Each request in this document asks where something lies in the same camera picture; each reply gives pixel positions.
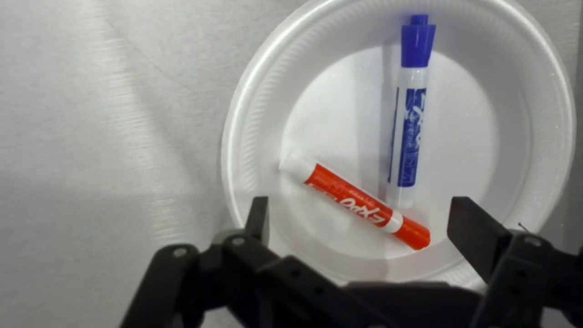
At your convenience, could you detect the red Expo marker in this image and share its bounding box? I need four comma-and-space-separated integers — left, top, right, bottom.
279, 151, 434, 251

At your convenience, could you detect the white foam plate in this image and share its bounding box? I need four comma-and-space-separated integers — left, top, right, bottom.
219, 0, 578, 288

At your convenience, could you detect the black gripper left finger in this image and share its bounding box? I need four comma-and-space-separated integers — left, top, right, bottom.
119, 195, 343, 328

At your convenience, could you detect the blue Expo marker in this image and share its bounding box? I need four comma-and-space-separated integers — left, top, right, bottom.
379, 12, 439, 211

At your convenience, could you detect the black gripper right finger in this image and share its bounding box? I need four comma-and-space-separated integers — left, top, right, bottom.
447, 195, 583, 328

